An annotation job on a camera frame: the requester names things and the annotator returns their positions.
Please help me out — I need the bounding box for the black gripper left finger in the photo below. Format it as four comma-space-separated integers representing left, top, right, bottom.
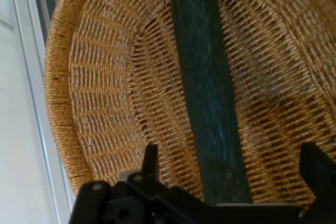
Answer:
68, 143, 211, 224

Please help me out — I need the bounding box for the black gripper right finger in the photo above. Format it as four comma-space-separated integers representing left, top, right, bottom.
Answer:
298, 141, 336, 224

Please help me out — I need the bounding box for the woven wicker basket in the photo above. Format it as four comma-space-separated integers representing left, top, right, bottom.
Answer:
43, 0, 336, 210

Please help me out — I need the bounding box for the dark green cucumber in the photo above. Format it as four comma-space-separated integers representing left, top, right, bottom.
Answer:
170, 0, 253, 206

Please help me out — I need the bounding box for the silver aluminium frame rail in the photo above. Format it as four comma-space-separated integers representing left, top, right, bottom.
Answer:
7, 0, 77, 224

